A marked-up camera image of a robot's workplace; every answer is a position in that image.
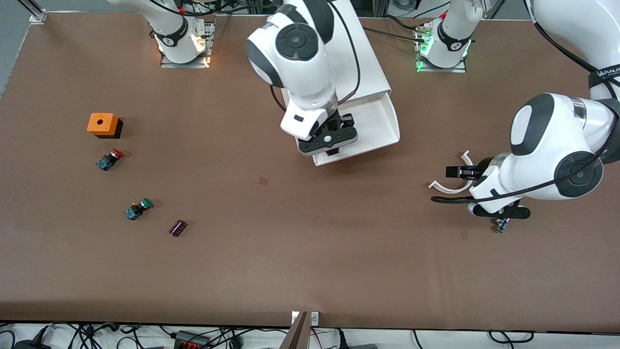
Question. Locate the black power strip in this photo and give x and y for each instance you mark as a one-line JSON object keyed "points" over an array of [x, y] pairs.
{"points": [[191, 340]]}

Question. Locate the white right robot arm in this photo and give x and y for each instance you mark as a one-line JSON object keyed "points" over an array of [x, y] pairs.
{"points": [[295, 43]]}

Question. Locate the aluminium corner post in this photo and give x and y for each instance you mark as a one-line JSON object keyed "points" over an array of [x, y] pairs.
{"points": [[38, 14]]}

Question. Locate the white semicircular bracket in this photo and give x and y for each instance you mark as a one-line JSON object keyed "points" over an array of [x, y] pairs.
{"points": [[445, 189]]}

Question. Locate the small white mounting bracket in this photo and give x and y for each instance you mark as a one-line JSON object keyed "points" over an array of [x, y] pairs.
{"points": [[315, 318], [294, 317]]}

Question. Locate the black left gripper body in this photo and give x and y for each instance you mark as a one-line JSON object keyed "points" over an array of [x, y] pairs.
{"points": [[480, 170]]}

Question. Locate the orange button box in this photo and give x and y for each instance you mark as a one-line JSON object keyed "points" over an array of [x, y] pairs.
{"points": [[101, 123]]}

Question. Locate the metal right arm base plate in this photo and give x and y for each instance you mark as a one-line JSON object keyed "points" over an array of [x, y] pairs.
{"points": [[206, 61]]}

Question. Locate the white drawer cabinet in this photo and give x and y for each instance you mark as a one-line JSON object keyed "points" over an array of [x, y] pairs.
{"points": [[370, 63]]}

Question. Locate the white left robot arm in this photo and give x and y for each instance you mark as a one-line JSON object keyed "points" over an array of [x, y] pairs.
{"points": [[547, 145]]}

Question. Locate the purple cylindrical capacitor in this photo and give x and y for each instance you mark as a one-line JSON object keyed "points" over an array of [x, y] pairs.
{"points": [[178, 228]]}

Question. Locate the white plastic drawer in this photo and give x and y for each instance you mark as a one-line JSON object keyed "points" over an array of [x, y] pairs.
{"points": [[373, 121]]}

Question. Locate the red push button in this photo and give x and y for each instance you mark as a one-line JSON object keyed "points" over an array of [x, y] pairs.
{"points": [[107, 161]]}

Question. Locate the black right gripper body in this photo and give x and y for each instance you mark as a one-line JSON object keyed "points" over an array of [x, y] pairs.
{"points": [[333, 124]]}

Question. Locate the small blue metal potentiometer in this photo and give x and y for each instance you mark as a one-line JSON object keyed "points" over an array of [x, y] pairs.
{"points": [[501, 226]]}

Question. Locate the aluminium profile beam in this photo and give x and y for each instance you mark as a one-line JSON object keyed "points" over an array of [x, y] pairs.
{"points": [[296, 334]]}

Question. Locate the green push button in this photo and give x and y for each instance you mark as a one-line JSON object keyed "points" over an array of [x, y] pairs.
{"points": [[135, 211]]}

